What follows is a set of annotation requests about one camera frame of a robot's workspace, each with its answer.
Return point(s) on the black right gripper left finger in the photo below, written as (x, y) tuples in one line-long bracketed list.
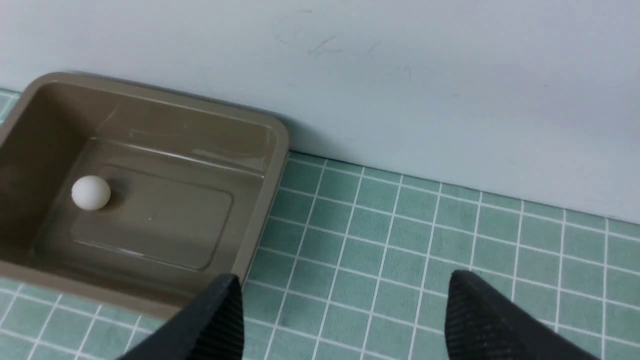
[(210, 327)]

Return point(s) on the white ping-pong ball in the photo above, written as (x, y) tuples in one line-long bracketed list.
[(90, 193)]

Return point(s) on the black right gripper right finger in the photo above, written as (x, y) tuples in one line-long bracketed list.
[(482, 324)]

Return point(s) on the olive green plastic bin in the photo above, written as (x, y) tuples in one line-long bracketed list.
[(192, 181)]

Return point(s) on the green checkered table mat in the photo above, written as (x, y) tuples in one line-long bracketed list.
[(355, 263)]

